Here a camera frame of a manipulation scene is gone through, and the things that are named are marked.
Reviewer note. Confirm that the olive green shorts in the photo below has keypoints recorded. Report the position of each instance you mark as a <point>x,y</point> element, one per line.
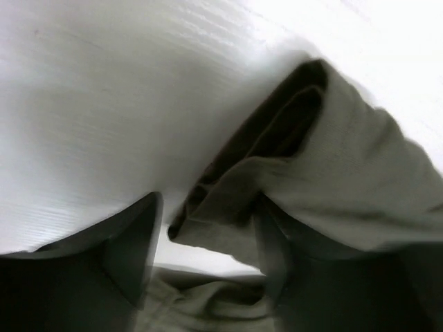
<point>325,157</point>

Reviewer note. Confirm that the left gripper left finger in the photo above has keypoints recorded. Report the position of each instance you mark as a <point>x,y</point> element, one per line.
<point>93,280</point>

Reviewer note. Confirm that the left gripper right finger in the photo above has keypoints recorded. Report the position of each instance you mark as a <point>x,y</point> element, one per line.
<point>317,284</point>

